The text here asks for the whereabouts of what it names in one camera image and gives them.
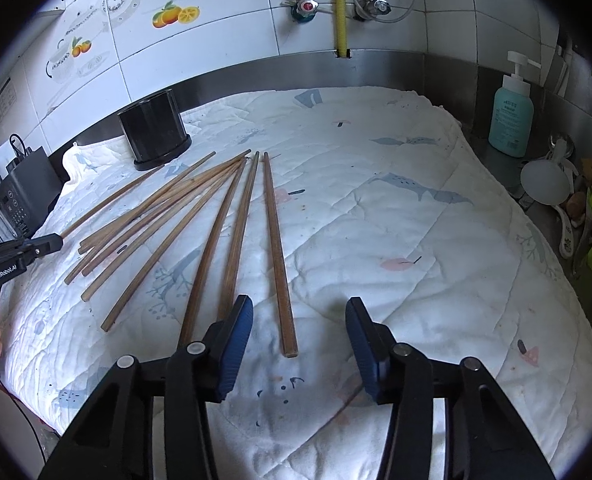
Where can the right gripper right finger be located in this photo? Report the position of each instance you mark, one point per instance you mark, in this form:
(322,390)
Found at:
(396,374)

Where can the red handle water valve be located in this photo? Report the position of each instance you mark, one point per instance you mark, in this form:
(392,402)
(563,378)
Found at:
(302,11)

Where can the white instruction sticker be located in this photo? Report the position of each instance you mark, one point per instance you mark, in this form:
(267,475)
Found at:
(8,97)

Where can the metal water valve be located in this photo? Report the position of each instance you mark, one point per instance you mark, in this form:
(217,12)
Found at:
(371,10)

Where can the teal soap pump bottle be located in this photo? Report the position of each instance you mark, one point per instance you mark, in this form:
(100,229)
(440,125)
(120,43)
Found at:
(513,109)

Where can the white quilted cloth mat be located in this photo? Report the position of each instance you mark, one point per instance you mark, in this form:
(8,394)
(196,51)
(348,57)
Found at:
(379,196)

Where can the dark grey blender base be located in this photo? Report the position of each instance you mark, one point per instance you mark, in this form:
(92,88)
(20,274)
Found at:
(29,191)

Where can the black ribbed utensil holder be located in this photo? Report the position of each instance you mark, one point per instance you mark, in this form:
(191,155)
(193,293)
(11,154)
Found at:
(154,130)

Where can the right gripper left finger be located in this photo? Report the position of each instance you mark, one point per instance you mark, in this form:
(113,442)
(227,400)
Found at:
(202,372)

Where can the white ladle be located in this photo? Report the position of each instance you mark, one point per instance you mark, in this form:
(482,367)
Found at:
(545,182)

